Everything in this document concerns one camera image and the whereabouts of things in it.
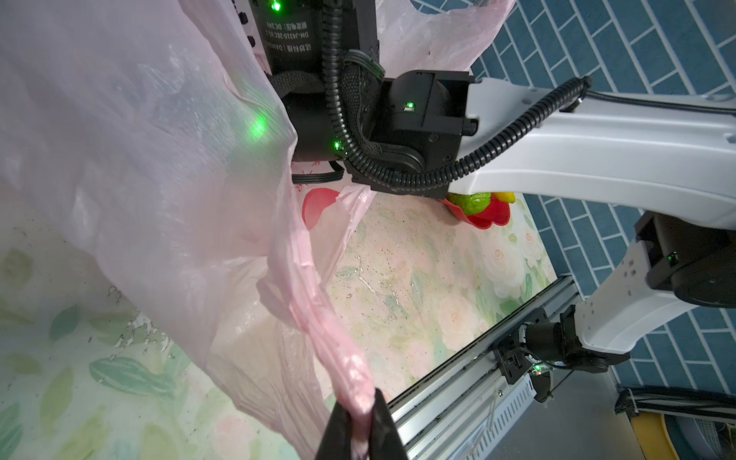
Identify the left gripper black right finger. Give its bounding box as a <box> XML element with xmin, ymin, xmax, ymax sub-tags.
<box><xmin>368</xmin><ymin>388</ymin><xmax>408</xmax><ymax>460</ymax></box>

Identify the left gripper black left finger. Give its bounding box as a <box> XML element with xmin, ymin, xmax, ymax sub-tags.
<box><xmin>314</xmin><ymin>402</ymin><xmax>353</xmax><ymax>460</ymax></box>

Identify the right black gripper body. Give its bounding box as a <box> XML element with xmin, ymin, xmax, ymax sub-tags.
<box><xmin>246</xmin><ymin>0</ymin><xmax>381</xmax><ymax>165</ymax></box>

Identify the pink plastic bag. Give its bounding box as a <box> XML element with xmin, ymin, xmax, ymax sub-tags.
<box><xmin>0</xmin><ymin>0</ymin><xmax>519</xmax><ymax>460</ymax></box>

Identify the yellow fake banana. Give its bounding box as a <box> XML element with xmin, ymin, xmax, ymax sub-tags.
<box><xmin>493</xmin><ymin>193</ymin><xmax>517</xmax><ymax>204</ymax></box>

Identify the red flower-shaped plate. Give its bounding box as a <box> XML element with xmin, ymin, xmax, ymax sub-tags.
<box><xmin>441</xmin><ymin>197</ymin><xmax>512</xmax><ymax>230</ymax></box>

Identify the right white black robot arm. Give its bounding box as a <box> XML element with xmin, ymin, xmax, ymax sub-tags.
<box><xmin>241</xmin><ymin>1</ymin><xmax>735</xmax><ymax>381</ymax></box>

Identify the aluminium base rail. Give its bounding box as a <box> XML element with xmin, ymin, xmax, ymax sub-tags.
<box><xmin>389</xmin><ymin>276</ymin><xmax>578</xmax><ymax>459</ymax></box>

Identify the white slotted cable duct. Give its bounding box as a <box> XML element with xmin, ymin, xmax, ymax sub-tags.
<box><xmin>450</xmin><ymin>376</ymin><xmax>537</xmax><ymax>459</ymax></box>

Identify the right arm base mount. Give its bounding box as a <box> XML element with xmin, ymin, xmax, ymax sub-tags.
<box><xmin>492</xmin><ymin>309</ymin><xmax>554</xmax><ymax>404</ymax></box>

